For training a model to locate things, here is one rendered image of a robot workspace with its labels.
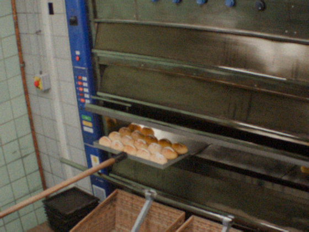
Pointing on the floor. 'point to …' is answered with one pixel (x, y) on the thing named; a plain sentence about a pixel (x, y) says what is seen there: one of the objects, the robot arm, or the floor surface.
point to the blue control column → (75, 33)
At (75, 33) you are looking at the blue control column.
